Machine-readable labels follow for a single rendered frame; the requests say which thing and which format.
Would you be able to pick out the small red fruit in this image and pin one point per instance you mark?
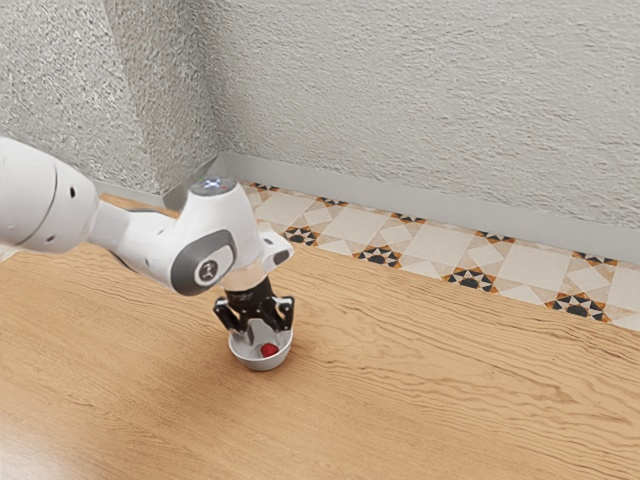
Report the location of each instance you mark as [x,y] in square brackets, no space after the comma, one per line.
[268,350]

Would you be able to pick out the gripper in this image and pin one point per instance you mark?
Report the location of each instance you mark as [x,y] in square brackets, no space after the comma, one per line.
[248,298]

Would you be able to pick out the white bowl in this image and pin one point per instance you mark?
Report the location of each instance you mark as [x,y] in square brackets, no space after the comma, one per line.
[260,361]

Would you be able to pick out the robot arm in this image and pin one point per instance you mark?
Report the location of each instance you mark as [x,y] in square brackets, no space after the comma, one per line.
[210,225]

